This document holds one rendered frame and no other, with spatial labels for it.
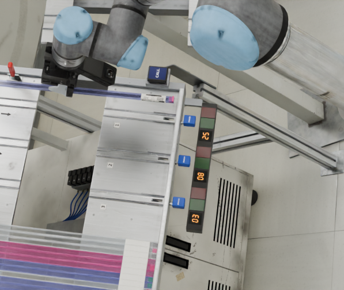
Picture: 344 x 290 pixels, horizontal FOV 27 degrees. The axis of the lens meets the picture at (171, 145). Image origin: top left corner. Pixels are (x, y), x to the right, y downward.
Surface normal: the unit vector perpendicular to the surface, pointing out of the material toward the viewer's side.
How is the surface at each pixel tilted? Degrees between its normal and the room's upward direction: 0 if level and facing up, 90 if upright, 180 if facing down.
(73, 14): 58
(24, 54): 90
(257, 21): 89
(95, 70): 90
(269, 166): 0
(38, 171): 0
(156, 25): 90
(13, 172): 43
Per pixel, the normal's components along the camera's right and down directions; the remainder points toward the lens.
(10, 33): 0.69, -0.16
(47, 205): -0.72, -0.33
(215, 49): -0.36, 0.89
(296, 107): -0.04, 0.90
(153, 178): -0.05, -0.35
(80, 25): 0.20, -0.31
